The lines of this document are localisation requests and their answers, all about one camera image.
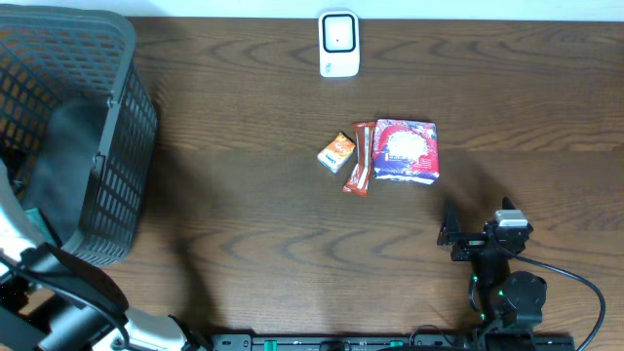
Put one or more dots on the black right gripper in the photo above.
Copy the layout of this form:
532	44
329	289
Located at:
470	243

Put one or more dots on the pink purple floral pad pack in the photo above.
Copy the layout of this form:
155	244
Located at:
405	150

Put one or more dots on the orange snack bar wrapper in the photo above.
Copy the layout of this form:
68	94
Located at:
359	180

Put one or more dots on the small orange tissue pack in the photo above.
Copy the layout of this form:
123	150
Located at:
336	153

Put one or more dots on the teal snack packet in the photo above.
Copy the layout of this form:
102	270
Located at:
36	218

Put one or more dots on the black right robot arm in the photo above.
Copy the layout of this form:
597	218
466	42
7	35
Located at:
509	303

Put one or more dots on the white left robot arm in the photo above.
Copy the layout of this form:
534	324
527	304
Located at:
52	300

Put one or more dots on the white barcode scanner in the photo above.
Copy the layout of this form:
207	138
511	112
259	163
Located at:
339	44

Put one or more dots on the grey plastic shopping basket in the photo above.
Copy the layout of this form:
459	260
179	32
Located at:
77	127

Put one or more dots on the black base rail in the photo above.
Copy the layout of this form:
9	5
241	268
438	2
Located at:
421	341

